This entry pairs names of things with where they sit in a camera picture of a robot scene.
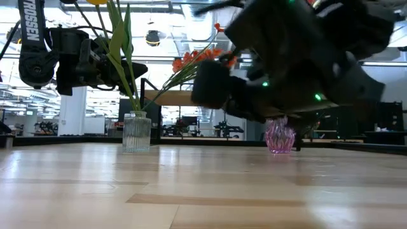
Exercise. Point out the black spare robot arm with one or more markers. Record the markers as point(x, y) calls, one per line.
point(227, 128)

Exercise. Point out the purple glass vase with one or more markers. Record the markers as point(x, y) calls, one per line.
point(280, 140)

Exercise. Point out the black aluminium table frame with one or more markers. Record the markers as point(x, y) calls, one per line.
point(365, 148)

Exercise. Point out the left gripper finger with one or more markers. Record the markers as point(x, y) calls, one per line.
point(127, 71)

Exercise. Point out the maroon artificial tulip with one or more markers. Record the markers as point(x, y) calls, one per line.
point(127, 31)

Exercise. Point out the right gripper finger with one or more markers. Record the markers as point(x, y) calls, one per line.
point(210, 84)

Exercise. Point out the black equipment cabinet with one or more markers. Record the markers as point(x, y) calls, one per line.
point(383, 116)
point(343, 125)

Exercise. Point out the clear ribbed glass vase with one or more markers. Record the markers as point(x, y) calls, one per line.
point(136, 133)

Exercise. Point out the white building pillar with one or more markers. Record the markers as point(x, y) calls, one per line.
point(73, 111)

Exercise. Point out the yellow artificial tulip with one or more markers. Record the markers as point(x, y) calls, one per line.
point(97, 1)

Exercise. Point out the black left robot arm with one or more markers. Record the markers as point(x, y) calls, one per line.
point(31, 31)

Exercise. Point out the black round ceiling fixture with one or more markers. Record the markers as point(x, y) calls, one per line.
point(12, 35)
point(152, 38)

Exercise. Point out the red artificial flower bunch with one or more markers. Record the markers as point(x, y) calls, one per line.
point(190, 58)

